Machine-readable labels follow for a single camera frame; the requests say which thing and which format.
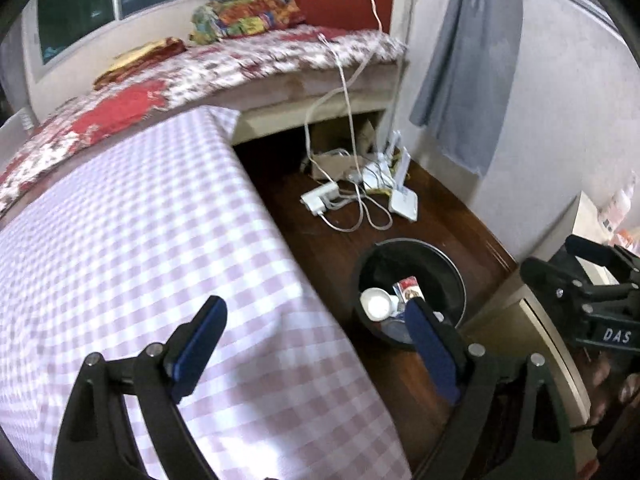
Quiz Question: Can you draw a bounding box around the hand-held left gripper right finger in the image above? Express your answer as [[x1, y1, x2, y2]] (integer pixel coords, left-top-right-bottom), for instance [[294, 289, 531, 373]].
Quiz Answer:
[[404, 297, 598, 480]]

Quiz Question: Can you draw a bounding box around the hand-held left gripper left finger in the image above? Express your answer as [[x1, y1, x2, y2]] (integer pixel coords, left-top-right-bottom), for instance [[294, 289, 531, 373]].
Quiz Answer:
[[52, 295, 228, 480]]

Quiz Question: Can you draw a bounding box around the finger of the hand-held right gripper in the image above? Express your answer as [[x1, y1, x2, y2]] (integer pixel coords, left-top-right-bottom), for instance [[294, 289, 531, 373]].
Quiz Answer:
[[565, 234, 640, 286], [520, 256, 601, 311]]

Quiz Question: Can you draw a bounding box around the red white small box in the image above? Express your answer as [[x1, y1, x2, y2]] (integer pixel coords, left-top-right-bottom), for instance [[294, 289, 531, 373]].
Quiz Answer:
[[392, 276, 423, 311]]

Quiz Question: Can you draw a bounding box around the red paper cup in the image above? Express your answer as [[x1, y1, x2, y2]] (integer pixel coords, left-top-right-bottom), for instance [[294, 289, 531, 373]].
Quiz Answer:
[[360, 287, 401, 322]]

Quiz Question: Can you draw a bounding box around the black round trash bin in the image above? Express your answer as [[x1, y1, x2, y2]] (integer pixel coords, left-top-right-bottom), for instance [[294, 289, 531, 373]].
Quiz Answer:
[[352, 238, 468, 351]]

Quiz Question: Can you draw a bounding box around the person's right hand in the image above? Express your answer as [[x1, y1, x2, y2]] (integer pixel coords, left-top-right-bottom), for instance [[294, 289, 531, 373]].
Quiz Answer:
[[585, 350, 640, 426]]

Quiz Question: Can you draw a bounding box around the beige cabinet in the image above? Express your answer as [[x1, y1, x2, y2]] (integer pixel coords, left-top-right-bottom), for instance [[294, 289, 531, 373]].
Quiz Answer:
[[460, 192, 640, 426]]

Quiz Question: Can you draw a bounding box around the pink checked tablecloth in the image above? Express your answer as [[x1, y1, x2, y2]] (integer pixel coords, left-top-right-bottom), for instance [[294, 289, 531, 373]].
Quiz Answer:
[[0, 105, 413, 480]]

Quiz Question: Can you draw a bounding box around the white router with antennas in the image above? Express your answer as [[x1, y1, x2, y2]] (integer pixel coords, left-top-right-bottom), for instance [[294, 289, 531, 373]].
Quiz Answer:
[[387, 130, 420, 222]]

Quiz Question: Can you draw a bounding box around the small white network device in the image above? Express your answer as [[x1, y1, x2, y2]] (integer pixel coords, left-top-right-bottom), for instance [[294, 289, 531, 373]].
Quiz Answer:
[[361, 160, 393, 192]]

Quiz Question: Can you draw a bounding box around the white power strip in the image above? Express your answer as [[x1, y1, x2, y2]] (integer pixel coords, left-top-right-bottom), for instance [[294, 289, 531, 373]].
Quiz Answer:
[[300, 182, 341, 216]]

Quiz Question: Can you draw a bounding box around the long grey curtain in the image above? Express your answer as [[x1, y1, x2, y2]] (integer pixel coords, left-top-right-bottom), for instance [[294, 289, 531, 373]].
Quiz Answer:
[[409, 0, 523, 178]]

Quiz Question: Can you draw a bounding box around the cardboard piece under bed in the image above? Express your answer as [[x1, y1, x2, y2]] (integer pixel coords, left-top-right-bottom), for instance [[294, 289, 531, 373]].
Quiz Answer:
[[310, 117, 381, 153]]

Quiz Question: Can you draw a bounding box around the white plastic sheet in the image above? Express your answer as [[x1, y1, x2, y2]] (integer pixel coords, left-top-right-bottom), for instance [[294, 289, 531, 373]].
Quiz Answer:
[[0, 110, 38, 161]]

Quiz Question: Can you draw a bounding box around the folded yellow red blanket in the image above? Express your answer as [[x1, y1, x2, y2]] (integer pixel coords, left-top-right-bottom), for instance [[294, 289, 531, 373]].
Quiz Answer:
[[92, 37, 188, 91]]

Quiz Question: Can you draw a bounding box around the colourful patterned pillow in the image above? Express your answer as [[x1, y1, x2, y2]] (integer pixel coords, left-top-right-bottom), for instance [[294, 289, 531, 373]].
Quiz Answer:
[[190, 0, 307, 45]]

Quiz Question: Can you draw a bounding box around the large window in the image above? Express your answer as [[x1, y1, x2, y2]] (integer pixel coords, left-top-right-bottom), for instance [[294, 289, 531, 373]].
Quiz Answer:
[[32, 0, 208, 68]]

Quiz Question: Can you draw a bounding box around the white power strip cable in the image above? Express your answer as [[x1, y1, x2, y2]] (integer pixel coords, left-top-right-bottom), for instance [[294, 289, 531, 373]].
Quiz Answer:
[[302, 0, 383, 171]]

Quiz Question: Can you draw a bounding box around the beige bed frame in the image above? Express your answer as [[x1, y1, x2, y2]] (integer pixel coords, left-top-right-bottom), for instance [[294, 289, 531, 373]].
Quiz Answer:
[[232, 57, 408, 148]]

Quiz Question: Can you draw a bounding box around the white charging cable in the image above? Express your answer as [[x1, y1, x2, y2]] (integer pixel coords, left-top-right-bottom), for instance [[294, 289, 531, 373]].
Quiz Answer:
[[317, 32, 393, 233]]

